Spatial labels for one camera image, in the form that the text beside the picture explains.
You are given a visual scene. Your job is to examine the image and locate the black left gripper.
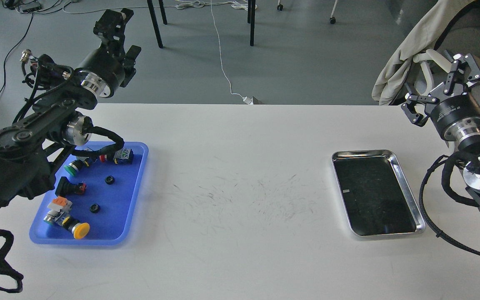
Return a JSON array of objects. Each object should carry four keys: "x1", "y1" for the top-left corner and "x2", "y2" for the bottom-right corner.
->
[{"x1": 77, "y1": 8, "x2": 142, "y2": 98}]

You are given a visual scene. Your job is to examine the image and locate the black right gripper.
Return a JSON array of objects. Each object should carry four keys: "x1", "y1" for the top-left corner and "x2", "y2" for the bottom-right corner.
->
[{"x1": 401, "y1": 50, "x2": 480, "y2": 141}]

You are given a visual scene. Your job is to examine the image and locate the small black gear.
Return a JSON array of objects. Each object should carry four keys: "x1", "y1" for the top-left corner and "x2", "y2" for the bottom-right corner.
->
[
  {"x1": 89, "y1": 203, "x2": 101, "y2": 213},
  {"x1": 104, "y1": 175, "x2": 115, "y2": 185}
]

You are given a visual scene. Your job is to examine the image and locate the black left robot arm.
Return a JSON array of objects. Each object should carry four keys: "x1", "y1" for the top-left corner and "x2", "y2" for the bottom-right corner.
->
[{"x1": 0, "y1": 8, "x2": 141, "y2": 294}]

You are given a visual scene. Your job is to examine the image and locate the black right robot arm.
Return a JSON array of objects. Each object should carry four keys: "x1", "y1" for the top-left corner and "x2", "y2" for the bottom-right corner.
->
[{"x1": 401, "y1": 49, "x2": 480, "y2": 256}]

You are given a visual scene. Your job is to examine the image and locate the black table leg left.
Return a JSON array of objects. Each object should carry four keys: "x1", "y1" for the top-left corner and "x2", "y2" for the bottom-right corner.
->
[{"x1": 146, "y1": 0, "x2": 168, "y2": 49}]

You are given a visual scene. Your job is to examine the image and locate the black table leg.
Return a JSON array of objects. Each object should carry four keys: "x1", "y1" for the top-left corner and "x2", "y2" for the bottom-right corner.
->
[
  {"x1": 247, "y1": 0, "x2": 256, "y2": 46},
  {"x1": 146, "y1": 0, "x2": 168, "y2": 49}
]

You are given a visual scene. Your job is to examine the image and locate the white chair with beige cloth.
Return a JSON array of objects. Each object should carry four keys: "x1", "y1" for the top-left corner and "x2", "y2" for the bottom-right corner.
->
[{"x1": 372, "y1": 0, "x2": 480, "y2": 105}]

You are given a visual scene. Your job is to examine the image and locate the silver metal tray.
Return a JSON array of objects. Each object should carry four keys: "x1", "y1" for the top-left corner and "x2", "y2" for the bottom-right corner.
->
[{"x1": 331, "y1": 150, "x2": 426, "y2": 239}]

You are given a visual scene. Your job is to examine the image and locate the black table leg right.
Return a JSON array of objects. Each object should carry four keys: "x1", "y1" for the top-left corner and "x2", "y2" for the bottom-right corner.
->
[{"x1": 247, "y1": 0, "x2": 256, "y2": 46}]

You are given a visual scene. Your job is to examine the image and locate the white power adapter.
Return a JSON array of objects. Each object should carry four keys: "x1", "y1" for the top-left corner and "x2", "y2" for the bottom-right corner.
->
[{"x1": 242, "y1": 97, "x2": 263, "y2": 105}]

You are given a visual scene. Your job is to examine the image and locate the black square push button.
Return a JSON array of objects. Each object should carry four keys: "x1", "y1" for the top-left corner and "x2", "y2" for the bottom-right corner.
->
[{"x1": 55, "y1": 176, "x2": 87, "y2": 197}]

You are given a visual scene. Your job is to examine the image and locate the blue plastic tray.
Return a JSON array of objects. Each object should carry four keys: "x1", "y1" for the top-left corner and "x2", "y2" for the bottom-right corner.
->
[{"x1": 29, "y1": 142, "x2": 149, "y2": 246}]

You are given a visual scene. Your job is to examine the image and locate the white cable on floor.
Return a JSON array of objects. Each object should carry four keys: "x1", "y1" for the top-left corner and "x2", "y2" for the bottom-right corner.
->
[{"x1": 175, "y1": 0, "x2": 258, "y2": 100}]

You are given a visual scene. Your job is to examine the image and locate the red push button switch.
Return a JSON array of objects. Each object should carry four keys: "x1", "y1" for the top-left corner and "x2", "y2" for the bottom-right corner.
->
[{"x1": 99, "y1": 148, "x2": 135, "y2": 165}]

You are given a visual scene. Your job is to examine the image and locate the green push button switch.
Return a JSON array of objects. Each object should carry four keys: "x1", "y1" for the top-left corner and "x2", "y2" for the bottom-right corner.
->
[{"x1": 64, "y1": 156, "x2": 97, "y2": 177}]

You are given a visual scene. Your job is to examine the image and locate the black cable on floor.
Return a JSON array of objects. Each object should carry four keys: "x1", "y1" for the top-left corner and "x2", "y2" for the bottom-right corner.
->
[{"x1": 0, "y1": 0, "x2": 78, "y2": 161}]

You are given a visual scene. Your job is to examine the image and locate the yellow push button switch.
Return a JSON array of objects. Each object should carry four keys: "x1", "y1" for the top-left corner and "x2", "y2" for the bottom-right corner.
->
[{"x1": 43, "y1": 196, "x2": 90, "y2": 240}]

